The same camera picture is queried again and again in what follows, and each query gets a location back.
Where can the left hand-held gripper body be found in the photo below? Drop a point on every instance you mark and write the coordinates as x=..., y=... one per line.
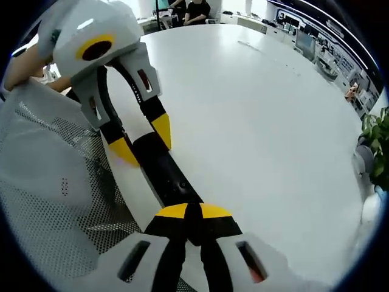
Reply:
x=91, y=27

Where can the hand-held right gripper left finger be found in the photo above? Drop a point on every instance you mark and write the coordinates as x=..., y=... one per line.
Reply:
x=164, y=237

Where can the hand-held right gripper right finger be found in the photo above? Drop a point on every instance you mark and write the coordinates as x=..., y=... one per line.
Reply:
x=222, y=240

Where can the black remote control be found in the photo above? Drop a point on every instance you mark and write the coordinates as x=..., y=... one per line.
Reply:
x=170, y=173

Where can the person's left hand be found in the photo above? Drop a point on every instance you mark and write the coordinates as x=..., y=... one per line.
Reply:
x=59, y=83

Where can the black tripod stand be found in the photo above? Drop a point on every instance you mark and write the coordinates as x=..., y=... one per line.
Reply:
x=161, y=15

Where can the white mesh bag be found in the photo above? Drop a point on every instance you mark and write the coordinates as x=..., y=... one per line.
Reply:
x=45, y=182

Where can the white bottle with blue cap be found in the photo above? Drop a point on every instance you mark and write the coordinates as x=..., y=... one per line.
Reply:
x=372, y=210

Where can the grey plant pot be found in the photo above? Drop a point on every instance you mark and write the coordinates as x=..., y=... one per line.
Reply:
x=364, y=161

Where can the green leafy plant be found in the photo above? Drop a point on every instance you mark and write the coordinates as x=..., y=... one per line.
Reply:
x=378, y=137

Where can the small brown figurine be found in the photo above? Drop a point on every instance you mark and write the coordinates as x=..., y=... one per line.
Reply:
x=352, y=92

